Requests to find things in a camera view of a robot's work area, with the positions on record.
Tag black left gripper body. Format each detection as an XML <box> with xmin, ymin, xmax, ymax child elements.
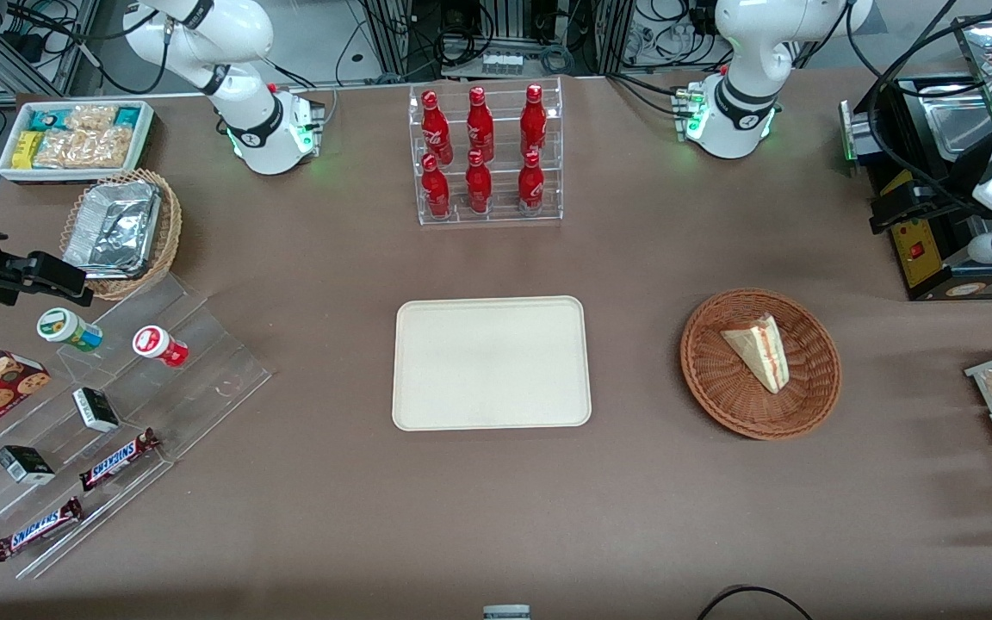
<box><xmin>908</xmin><ymin>169</ymin><xmax>992</xmax><ymax>228</ymax></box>

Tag triangular sandwich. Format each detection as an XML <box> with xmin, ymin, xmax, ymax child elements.
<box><xmin>720</xmin><ymin>313</ymin><xmax>787</xmax><ymax>395</ymax></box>

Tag oval brown wicker basket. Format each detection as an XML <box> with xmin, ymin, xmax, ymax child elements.
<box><xmin>59</xmin><ymin>168</ymin><xmax>183</xmax><ymax>301</ymax></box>

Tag round brown wicker basket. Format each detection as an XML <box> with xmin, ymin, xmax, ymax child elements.
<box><xmin>679</xmin><ymin>288</ymin><xmax>843</xmax><ymax>442</ymax></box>

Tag beige rectangular tray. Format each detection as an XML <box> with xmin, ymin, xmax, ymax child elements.
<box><xmin>391</xmin><ymin>295</ymin><xmax>593</xmax><ymax>432</ymax></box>

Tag green lid white cup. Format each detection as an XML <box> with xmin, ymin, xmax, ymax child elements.
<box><xmin>36</xmin><ymin>307</ymin><xmax>104</xmax><ymax>353</ymax></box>

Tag black food warmer machine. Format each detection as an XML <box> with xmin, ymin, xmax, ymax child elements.
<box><xmin>839</xmin><ymin>0</ymin><xmax>992</xmax><ymax>302</ymax></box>

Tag silver foil container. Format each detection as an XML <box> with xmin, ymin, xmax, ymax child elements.
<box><xmin>62</xmin><ymin>180</ymin><xmax>163</xmax><ymax>280</ymax></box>

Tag white rectangular snack bin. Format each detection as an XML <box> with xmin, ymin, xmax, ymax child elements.
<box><xmin>0</xmin><ymin>99</ymin><xmax>157</xmax><ymax>184</ymax></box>

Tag yellow snack pack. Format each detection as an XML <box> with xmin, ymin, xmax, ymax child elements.
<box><xmin>11</xmin><ymin>130</ymin><xmax>42</xmax><ymax>171</ymax></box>

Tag red lid white cup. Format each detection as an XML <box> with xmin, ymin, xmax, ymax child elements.
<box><xmin>132</xmin><ymin>325</ymin><xmax>189</xmax><ymax>369</ymax></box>

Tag clear rice cracker bag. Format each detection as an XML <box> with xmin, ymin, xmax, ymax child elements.
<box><xmin>64</xmin><ymin>104</ymin><xmax>120</xmax><ymax>132</ymax></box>
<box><xmin>33</xmin><ymin>126</ymin><xmax>135</xmax><ymax>170</ymax></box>

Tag small black carton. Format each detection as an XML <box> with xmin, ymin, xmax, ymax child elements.
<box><xmin>0</xmin><ymin>444</ymin><xmax>57</xmax><ymax>486</ymax></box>
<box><xmin>71</xmin><ymin>387</ymin><xmax>121</xmax><ymax>434</ymax></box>

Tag clear acrylic stepped stand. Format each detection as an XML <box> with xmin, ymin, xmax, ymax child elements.
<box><xmin>0</xmin><ymin>270</ymin><xmax>276</xmax><ymax>580</ymax></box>

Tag brown Snickers bar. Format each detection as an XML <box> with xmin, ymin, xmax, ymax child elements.
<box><xmin>77</xmin><ymin>427</ymin><xmax>162</xmax><ymax>493</ymax></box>
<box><xmin>0</xmin><ymin>496</ymin><xmax>84</xmax><ymax>563</ymax></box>

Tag red cola bottle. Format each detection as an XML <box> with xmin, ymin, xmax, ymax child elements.
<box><xmin>519</xmin><ymin>84</ymin><xmax>548</xmax><ymax>158</ymax></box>
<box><xmin>465</xmin><ymin>86</ymin><xmax>496</xmax><ymax>164</ymax></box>
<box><xmin>464</xmin><ymin>150</ymin><xmax>494</xmax><ymax>215</ymax></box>
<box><xmin>420</xmin><ymin>153</ymin><xmax>452</xmax><ymax>219</ymax></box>
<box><xmin>419</xmin><ymin>90</ymin><xmax>454</xmax><ymax>165</ymax></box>
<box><xmin>517</xmin><ymin>150</ymin><xmax>547</xmax><ymax>214</ymax></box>

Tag clear acrylic bottle rack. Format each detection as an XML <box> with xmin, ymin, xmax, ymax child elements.
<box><xmin>407</xmin><ymin>77</ymin><xmax>565</xmax><ymax>227</ymax></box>

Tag black cable loop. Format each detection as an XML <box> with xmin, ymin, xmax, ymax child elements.
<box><xmin>697</xmin><ymin>585</ymin><xmax>814</xmax><ymax>620</ymax></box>

